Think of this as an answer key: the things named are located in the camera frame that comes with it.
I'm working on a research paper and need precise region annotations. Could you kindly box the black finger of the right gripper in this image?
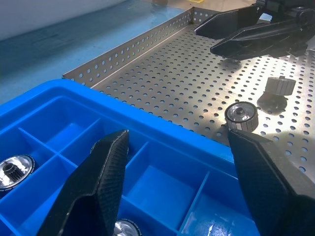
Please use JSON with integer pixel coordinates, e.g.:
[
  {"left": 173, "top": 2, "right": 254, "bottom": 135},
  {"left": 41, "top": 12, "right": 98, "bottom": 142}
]
[
  {"left": 210, "top": 21, "right": 308, "bottom": 61},
  {"left": 193, "top": 4, "right": 262, "bottom": 41}
]

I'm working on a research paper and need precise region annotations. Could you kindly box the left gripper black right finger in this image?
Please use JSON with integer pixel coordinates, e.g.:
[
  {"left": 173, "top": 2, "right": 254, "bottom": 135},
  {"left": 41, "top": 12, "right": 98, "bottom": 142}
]
[{"left": 227, "top": 129, "right": 315, "bottom": 236}]

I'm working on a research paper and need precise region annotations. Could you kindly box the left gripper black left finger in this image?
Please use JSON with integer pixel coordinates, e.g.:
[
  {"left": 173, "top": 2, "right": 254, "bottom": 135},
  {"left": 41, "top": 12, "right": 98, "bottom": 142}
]
[{"left": 36, "top": 129, "right": 130, "bottom": 236}]

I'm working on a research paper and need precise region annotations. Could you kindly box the blue compartment tray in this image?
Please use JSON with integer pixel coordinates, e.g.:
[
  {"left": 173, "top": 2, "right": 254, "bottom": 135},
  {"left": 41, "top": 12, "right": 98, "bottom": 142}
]
[{"left": 0, "top": 78, "right": 261, "bottom": 236}]

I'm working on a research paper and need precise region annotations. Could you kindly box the perforated metal tray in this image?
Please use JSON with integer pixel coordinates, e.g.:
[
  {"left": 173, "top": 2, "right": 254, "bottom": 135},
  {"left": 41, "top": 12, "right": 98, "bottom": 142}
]
[{"left": 61, "top": 6, "right": 315, "bottom": 187}]

